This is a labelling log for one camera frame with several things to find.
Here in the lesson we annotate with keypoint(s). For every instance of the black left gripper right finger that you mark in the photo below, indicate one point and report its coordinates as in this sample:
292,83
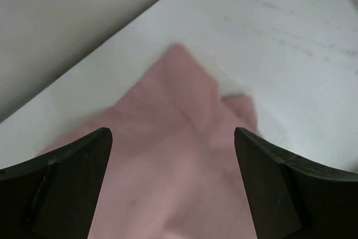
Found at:
290,196

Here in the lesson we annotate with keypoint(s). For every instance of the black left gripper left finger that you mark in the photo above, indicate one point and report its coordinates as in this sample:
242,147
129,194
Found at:
54,195

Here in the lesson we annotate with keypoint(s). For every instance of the pink trousers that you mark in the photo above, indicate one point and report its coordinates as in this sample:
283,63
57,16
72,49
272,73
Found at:
173,171

